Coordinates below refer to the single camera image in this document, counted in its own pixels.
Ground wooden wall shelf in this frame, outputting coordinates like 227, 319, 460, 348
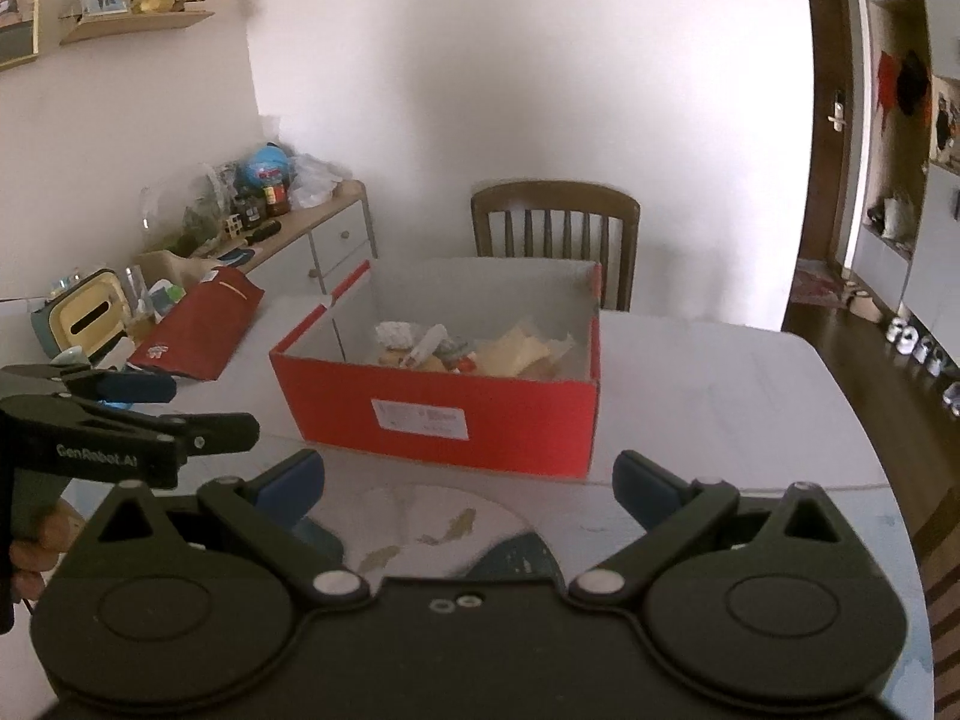
58, 4, 217, 46

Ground clear plastic bag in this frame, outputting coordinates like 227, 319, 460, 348
289, 154, 342, 211

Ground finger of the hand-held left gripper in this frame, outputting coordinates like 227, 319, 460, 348
0, 364, 177, 407
160, 411, 261, 458

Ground patterned door mat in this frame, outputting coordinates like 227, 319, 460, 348
787, 259, 860, 308

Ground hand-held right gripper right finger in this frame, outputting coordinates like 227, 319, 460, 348
570, 450, 872, 607

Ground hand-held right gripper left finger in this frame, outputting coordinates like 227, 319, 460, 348
71, 450, 372, 607

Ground beige slippers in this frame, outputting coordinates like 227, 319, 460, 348
847, 281, 886, 320

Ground wooden chair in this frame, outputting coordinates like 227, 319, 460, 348
470, 180, 641, 312
907, 487, 960, 691

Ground blue globe toy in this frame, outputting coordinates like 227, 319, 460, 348
238, 142, 292, 192

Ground white wall cabinet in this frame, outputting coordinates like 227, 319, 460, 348
851, 0, 960, 368

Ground person's left hand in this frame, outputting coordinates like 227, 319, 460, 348
11, 499, 85, 602

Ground beige wafer packet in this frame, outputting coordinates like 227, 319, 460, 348
472, 321, 578, 381

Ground brown door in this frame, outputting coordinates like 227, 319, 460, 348
784, 0, 860, 293

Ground white container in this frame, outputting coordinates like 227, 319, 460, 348
881, 195, 916, 241

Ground pink tube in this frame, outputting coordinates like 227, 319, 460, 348
405, 324, 451, 370

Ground red cardboard box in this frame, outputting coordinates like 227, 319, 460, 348
268, 259, 603, 479

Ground brown paper bag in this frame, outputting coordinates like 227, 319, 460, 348
135, 247, 218, 286

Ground red box lid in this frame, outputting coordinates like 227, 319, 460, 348
126, 264, 265, 382

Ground white sideboard cabinet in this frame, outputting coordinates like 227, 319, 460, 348
225, 180, 380, 297

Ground framed picture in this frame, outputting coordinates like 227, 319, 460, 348
0, 0, 44, 72

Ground yellow and teal tissue box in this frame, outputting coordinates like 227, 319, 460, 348
30, 268, 130, 359

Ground red and black hanging ornament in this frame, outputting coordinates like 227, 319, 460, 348
877, 51, 931, 117

